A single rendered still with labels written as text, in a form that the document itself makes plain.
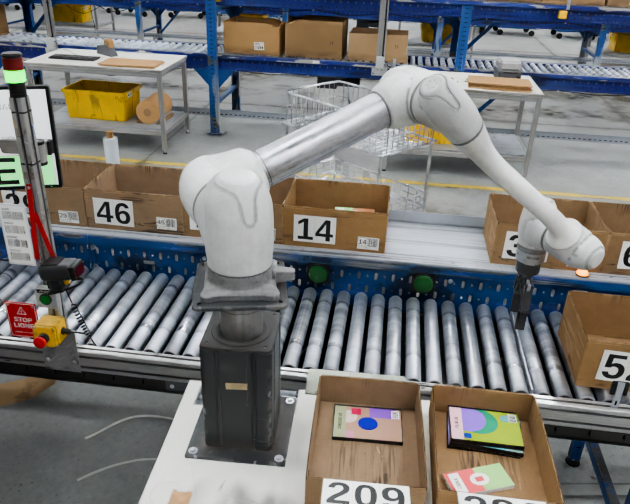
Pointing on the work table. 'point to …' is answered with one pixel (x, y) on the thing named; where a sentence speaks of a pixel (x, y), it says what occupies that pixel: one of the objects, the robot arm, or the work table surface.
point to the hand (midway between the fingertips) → (517, 314)
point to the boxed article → (479, 479)
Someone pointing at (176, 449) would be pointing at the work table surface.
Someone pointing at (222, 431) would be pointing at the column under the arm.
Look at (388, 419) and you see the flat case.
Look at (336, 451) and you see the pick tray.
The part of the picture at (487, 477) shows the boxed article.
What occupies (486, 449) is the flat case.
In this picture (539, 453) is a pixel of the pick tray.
